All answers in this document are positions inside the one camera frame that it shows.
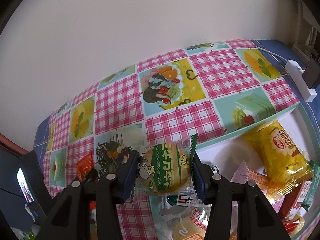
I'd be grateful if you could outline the cream persimmon snack packet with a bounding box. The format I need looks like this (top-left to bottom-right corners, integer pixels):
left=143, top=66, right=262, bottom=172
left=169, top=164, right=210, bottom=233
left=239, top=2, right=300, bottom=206
left=231, top=161, right=270, bottom=194

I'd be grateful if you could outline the pink checkered tablecloth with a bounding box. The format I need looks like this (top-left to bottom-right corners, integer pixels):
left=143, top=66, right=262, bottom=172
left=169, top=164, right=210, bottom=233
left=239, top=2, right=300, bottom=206
left=41, top=39, right=301, bottom=239

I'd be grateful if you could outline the yellow soft bread packet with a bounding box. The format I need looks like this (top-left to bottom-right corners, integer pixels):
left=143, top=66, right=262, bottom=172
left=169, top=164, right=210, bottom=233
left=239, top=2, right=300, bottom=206
left=242, top=120, right=313, bottom=189

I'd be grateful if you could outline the white wooden chair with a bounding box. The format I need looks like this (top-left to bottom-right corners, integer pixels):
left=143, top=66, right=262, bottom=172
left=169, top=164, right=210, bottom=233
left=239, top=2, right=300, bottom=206
left=292, top=0, right=319, bottom=63

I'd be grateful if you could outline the green white cracker packet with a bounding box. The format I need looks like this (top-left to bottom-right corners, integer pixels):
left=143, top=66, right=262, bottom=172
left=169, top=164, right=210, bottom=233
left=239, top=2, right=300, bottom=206
left=162, top=194, right=202, bottom=209

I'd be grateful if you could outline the round pastry clear wrapper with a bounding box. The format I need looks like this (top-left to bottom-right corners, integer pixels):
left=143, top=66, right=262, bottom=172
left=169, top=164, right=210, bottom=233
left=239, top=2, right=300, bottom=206
left=158, top=206, right=210, bottom=239

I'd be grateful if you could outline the black power adapter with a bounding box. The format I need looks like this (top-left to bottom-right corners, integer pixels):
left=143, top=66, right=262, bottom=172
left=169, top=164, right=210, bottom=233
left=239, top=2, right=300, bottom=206
left=302, top=59, right=320, bottom=89

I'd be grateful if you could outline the red brown milk biscuit packet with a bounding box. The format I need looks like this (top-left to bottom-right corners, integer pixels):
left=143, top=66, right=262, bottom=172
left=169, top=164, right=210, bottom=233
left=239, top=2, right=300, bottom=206
left=278, top=180, right=312, bottom=221

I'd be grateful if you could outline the red rectangular snack box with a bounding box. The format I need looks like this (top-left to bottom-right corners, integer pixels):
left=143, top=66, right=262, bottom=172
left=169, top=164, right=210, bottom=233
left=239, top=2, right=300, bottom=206
left=76, top=152, right=94, bottom=181

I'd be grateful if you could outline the white power strip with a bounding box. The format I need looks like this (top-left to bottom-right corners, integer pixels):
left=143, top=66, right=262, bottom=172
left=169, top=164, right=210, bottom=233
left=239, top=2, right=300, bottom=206
left=285, top=60, right=317, bottom=102

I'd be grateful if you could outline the white tray green rim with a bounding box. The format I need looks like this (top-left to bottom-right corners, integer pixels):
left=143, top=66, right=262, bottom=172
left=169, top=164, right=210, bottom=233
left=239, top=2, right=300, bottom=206
left=150, top=103, right=320, bottom=240

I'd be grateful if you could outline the pink snack packet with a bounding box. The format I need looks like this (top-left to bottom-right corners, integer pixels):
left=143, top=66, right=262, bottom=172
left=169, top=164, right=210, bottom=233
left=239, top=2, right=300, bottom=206
left=269, top=195, right=285, bottom=213

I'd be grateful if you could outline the green round biscuit packet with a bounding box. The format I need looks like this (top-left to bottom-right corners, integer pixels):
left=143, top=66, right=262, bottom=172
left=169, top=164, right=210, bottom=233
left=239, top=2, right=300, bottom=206
left=130, top=133, right=198, bottom=203

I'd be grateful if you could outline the red cracker packet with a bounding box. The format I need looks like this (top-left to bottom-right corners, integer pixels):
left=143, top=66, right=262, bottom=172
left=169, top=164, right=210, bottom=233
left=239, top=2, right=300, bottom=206
left=283, top=215, right=305, bottom=237

